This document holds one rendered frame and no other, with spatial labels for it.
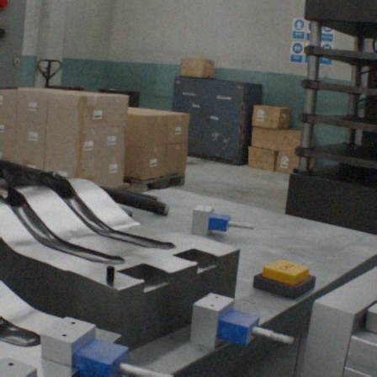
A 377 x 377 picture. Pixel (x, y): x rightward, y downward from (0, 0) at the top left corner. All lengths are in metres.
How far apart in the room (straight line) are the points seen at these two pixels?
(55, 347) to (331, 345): 0.28
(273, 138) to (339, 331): 7.21
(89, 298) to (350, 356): 0.39
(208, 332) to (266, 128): 7.01
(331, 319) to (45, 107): 4.56
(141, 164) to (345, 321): 5.05
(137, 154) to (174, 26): 4.01
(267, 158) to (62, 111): 3.61
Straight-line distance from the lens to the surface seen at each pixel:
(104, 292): 0.68
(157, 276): 0.75
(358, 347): 0.39
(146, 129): 5.35
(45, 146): 4.88
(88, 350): 0.57
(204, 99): 8.00
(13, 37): 1.58
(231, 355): 0.79
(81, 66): 9.61
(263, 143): 7.66
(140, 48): 9.50
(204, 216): 1.24
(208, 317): 0.73
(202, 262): 0.84
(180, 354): 0.72
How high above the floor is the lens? 1.13
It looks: 11 degrees down
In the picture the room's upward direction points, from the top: 5 degrees clockwise
